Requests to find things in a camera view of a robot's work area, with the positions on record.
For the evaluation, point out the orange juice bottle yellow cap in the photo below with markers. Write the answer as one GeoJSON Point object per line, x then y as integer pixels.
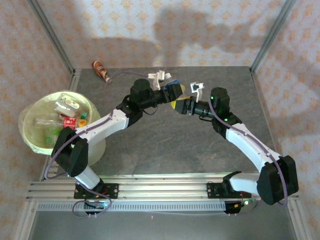
{"type": "Point", "coordinates": [82, 122]}

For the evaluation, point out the square clear bottle plant label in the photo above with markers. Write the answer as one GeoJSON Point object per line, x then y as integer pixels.
{"type": "Point", "coordinates": [67, 103]}

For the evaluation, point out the red label cola bottle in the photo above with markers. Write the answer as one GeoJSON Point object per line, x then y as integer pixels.
{"type": "Point", "coordinates": [70, 123]}

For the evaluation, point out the green label bottle white cap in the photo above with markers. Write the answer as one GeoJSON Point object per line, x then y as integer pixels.
{"type": "Point", "coordinates": [53, 131]}

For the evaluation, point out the clear bottle blue print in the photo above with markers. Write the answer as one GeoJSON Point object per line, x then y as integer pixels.
{"type": "Point", "coordinates": [47, 122]}

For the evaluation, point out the capless clear bottle green band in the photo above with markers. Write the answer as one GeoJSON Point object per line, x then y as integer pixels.
{"type": "Point", "coordinates": [49, 140]}

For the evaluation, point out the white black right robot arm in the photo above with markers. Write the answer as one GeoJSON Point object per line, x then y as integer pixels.
{"type": "Point", "coordinates": [250, 145]}

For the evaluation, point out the pale round plastic bin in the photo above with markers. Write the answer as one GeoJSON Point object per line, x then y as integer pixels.
{"type": "Point", "coordinates": [32, 135]}

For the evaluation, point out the brown label bottle beige cap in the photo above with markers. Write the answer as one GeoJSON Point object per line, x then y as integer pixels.
{"type": "Point", "coordinates": [101, 71]}

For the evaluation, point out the small controller board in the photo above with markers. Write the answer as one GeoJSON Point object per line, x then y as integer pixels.
{"type": "Point", "coordinates": [246, 203]}
{"type": "Point", "coordinates": [97, 205]}

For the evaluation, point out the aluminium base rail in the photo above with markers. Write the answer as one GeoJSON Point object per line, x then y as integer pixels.
{"type": "Point", "coordinates": [162, 186]}

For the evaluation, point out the aluminium frame post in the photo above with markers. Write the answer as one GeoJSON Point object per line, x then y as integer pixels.
{"type": "Point", "coordinates": [50, 32]}
{"type": "Point", "coordinates": [272, 32]}

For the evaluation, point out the aluminium frame rail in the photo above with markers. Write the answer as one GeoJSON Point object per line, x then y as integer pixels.
{"type": "Point", "coordinates": [296, 220]}
{"type": "Point", "coordinates": [23, 225]}

